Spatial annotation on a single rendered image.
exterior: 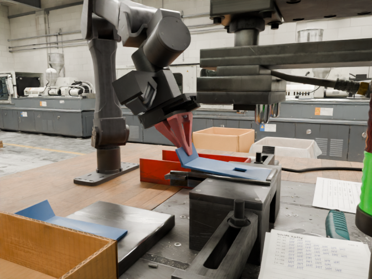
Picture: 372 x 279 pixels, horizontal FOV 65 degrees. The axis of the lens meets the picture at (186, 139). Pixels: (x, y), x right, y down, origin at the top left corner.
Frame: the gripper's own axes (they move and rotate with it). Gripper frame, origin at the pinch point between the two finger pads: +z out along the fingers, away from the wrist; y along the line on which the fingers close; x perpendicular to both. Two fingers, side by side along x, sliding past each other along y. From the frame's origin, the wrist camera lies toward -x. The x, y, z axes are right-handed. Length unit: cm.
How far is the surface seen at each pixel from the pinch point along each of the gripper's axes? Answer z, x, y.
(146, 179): 2.9, 12.3, -19.6
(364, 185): 5.0, -27.1, 23.7
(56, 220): 1.9, -16.2, -17.4
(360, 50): -3.6, -5.5, 29.1
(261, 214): 10.4, -11.7, 12.0
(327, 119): 46, 443, 19
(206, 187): 5.6, -8.9, 5.1
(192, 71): -122, 460, -159
